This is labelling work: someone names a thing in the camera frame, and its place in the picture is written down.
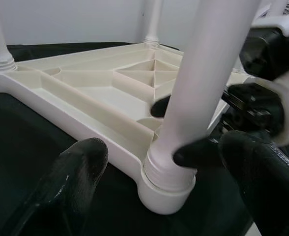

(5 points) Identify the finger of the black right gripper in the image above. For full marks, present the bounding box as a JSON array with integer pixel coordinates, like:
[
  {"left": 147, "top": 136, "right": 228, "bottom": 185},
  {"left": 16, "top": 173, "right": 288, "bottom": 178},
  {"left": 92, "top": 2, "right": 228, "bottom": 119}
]
[
  {"left": 173, "top": 139, "right": 221, "bottom": 170},
  {"left": 151, "top": 95, "right": 171, "bottom": 118}
]

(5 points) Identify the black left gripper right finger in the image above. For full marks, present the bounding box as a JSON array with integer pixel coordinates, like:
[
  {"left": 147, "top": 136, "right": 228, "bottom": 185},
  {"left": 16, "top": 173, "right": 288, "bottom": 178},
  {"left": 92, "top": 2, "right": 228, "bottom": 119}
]
[{"left": 219, "top": 130, "right": 289, "bottom": 236}]

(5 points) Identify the white plastic children table top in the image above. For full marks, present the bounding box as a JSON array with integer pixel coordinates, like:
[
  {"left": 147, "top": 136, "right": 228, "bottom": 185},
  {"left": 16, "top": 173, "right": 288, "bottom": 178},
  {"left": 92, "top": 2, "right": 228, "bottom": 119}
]
[{"left": 0, "top": 43, "right": 256, "bottom": 214}]

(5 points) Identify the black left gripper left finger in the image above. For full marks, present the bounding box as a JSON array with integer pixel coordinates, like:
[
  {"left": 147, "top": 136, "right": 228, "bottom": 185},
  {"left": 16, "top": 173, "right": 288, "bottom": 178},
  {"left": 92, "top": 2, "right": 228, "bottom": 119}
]
[{"left": 1, "top": 137, "right": 109, "bottom": 236}]

